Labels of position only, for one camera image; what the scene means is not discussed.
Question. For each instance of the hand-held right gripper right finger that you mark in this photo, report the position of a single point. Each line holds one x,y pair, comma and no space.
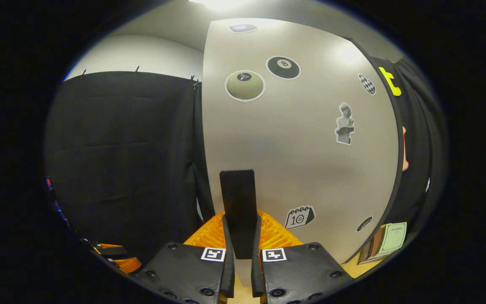
256,274

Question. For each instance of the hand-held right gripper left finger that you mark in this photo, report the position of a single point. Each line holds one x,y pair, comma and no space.
228,270

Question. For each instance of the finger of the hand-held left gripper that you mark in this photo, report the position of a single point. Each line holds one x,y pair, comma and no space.
127,265
112,250

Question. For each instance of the white cabinet door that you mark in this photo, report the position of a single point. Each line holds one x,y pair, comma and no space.
302,160

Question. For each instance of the black backdrop cloth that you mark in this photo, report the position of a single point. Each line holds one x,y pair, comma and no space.
120,169

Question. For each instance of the brown book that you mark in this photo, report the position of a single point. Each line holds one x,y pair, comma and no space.
371,247

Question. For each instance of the pale green book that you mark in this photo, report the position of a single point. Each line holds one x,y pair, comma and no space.
394,237

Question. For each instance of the ceiling light panel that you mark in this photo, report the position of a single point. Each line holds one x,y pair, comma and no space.
220,3

